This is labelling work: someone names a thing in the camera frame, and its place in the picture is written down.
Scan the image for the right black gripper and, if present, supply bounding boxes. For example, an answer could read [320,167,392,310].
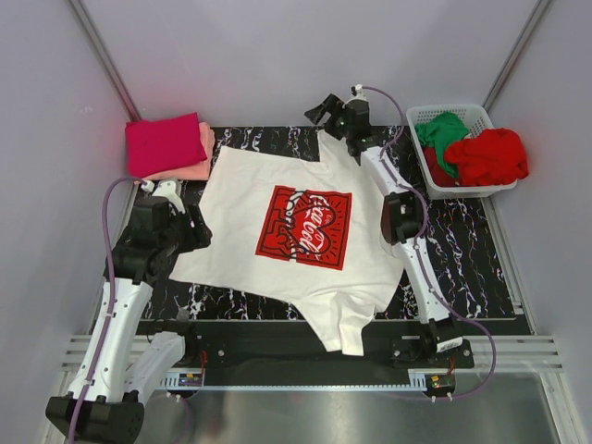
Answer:
[304,93,352,141]

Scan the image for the white printed t-shirt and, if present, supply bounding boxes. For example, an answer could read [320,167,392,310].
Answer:
[171,131,404,356]

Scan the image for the red t-shirt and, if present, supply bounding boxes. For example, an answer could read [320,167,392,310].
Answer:
[423,129,529,187]

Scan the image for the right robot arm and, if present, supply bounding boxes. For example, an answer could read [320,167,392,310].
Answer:
[304,87,463,371]

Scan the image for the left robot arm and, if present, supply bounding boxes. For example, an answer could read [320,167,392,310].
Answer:
[45,179,212,443]

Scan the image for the folded salmon pink t-shirt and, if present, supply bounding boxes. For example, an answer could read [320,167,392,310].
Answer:
[125,113,215,180]

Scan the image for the folded magenta t-shirt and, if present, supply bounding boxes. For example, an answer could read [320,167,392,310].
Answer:
[125,113,207,178]

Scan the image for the green t-shirt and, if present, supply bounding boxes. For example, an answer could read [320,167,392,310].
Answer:
[414,111,470,179]

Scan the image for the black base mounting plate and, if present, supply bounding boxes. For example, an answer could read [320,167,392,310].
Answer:
[146,318,475,388]

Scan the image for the white plastic laundry basket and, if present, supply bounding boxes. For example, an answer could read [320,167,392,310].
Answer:
[406,104,518,200]

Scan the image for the aluminium rail frame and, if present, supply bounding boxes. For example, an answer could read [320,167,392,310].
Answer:
[60,335,563,374]

